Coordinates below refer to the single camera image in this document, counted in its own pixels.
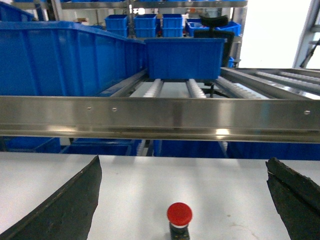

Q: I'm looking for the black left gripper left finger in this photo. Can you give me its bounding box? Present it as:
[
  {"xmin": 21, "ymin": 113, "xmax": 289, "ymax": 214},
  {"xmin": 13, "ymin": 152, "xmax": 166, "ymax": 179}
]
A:
[{"xmin": 0, "ymin": 155, "xmax": 102, "ymax": 240}]

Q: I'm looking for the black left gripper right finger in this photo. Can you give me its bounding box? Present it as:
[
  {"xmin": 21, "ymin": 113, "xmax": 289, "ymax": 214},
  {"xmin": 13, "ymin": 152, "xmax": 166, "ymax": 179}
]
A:
[{"xmin": 265, "ymin": 157, "xmax": 320, "ymax": 240}]

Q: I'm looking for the red mushroom push button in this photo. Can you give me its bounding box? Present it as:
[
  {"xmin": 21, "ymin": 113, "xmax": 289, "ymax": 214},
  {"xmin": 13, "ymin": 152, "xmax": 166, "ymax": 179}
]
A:
[{"xmin": 166, "ymin": 202, "xmax": 193, "ymax": 240}]

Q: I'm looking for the white roller track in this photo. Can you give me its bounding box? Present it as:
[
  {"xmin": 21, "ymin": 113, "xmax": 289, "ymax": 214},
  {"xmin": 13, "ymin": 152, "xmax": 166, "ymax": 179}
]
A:
[
  {"xmin": 143, "ymin": 78, "xmax": 164, "ymax": 98},
  {"xmin": 186, "ymin": 78, "xmax": 206, "ymax": 99}
]

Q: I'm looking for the large blue bin left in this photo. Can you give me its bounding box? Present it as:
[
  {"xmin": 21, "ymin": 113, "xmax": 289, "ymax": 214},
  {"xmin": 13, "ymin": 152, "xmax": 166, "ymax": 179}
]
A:
[{"xmin": 0, "ymin": 21, "xmax": 146, "ymax": 97}]

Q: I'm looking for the blue bin on rollers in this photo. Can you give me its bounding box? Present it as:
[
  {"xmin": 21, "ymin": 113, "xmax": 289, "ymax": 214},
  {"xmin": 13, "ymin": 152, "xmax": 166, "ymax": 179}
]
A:
[{"xmin": 144, "ymin": 37, "xmax": 225, "ymax": 82}]

